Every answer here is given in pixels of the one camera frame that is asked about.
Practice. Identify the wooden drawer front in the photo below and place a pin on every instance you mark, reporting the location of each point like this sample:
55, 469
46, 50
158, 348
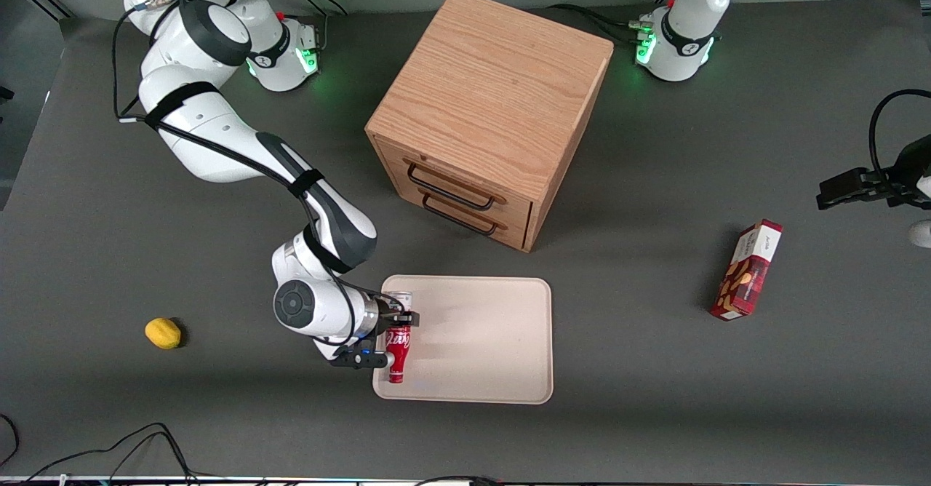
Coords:
509, 230
444, 169

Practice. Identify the red coke bottle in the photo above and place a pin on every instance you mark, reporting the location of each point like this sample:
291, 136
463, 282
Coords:
398, 344

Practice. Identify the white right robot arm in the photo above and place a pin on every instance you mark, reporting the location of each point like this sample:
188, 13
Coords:
211, 144

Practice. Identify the yellow lemon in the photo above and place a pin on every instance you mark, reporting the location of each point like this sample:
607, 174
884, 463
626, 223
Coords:
162, 333

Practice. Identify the beige rectangular tray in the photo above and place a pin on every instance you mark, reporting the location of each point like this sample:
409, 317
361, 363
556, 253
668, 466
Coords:
480, 340

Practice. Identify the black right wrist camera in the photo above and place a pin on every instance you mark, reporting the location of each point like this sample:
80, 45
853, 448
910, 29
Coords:
360, 359

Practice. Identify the red almond snack box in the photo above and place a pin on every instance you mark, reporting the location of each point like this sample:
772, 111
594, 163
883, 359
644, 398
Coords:
749, 275

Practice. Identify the oak wooden drawer cabinet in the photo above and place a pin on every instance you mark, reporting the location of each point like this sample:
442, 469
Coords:
494, 86

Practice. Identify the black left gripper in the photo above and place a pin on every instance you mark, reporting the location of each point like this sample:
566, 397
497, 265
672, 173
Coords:
909, 168

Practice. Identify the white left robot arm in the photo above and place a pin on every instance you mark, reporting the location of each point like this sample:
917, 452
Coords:
684, 42

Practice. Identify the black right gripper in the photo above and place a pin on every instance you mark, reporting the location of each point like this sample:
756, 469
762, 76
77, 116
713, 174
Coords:
386, 319

